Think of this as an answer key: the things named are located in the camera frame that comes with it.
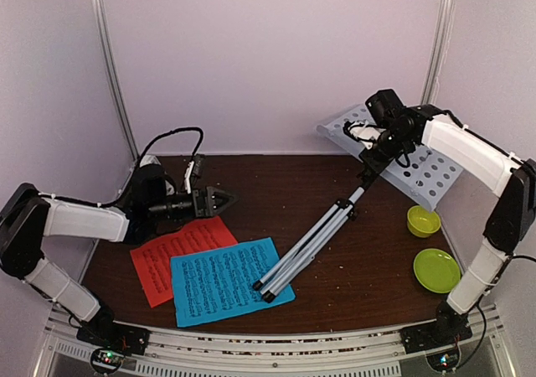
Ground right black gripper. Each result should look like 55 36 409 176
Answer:
359 126 413 175

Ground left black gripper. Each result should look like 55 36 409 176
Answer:
148 185 240 222

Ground blue sheet music page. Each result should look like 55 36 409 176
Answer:
170 238 296 328

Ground white folding music stand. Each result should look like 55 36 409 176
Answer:
252 103 465 303

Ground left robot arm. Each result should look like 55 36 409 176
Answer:
1 164 238 347

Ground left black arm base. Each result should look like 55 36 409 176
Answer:
76 307 150 355

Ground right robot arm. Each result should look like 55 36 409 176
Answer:
348 89 535 345

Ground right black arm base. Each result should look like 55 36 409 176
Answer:
399 302 472 354

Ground yellow-green plastic bowl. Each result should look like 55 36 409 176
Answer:
407 205 441 238

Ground white wedge-shaped holder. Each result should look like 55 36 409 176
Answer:
138 154 175 195

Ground red sheet music page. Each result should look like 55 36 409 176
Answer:
129 215 239 308

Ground yellow-green plastic plate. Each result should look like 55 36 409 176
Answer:
413 248 461 294

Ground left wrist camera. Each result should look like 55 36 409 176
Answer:
183 154 205 194

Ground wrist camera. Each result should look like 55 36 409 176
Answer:
183 154 205 194
343 121 383 150

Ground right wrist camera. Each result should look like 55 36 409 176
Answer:
343 121 383 150

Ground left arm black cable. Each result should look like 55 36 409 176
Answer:
108 127 205 210

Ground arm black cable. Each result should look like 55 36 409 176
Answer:
108 127 205 210
395 142 536 369

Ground right aluminium corner post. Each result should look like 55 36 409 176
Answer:
420 0 456 104

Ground aluminium corner post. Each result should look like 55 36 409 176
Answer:
91 0 138 160
420 0 456 104

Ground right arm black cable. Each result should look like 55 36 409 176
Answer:
395 142 536 369

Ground left aluminium corner post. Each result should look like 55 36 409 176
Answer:
91 0 138 160

